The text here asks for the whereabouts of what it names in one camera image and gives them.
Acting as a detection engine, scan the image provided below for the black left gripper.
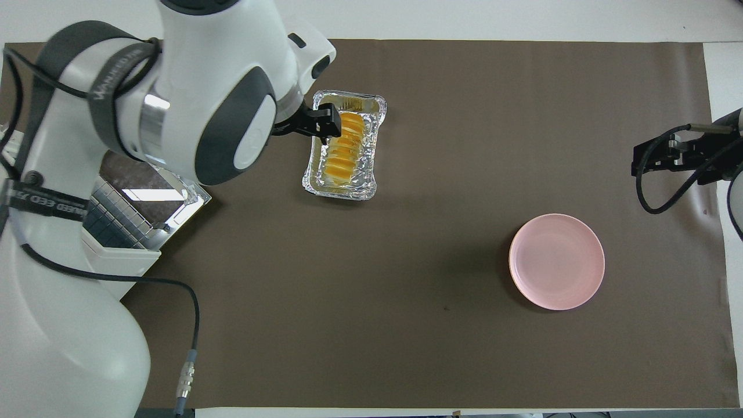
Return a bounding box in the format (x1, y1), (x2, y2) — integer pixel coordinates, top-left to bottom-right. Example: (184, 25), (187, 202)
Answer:
(272, 103), (343, 146)

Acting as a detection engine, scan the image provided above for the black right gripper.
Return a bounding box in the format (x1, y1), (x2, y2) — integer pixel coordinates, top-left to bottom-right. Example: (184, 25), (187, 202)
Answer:
(633, 131), (743, 185)

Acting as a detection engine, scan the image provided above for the sliced yellow bread loaf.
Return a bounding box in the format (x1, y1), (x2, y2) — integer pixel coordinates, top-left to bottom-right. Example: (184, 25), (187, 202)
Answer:
(323, 111), (366, 182)

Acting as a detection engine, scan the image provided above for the aluminium foil tray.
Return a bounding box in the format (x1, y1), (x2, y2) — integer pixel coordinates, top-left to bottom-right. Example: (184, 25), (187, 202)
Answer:
(302, 89), (387, 201)

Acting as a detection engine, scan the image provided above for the white toaster oven body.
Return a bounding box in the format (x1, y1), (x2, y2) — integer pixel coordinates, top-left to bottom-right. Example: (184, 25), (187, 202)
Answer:
(0, 125), (161, 302)

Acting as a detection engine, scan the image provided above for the pink round plate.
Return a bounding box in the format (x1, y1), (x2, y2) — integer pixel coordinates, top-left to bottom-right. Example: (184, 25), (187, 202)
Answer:
(508, 214), (605, 311)

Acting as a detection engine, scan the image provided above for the brown table mat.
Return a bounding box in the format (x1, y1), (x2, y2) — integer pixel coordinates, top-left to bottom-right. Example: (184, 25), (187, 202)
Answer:
(0, 39), (741, 409)

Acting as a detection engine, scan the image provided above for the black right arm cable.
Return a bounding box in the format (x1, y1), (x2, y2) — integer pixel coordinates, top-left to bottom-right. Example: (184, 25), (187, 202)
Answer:
(635, 124), (743, 214)

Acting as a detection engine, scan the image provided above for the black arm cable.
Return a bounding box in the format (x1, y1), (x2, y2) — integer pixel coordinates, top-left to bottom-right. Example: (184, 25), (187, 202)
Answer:
(0, 35), (201, 418)
(635, 124), (743, 214)

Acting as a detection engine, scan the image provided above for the metal oven wire rack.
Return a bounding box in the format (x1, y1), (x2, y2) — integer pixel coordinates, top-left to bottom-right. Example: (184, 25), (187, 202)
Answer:
(81, 174), (160, 250)

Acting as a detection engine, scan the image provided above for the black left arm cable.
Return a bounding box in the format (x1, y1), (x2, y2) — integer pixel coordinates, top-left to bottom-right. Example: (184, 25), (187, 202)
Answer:
(0, 35), (201, 418)

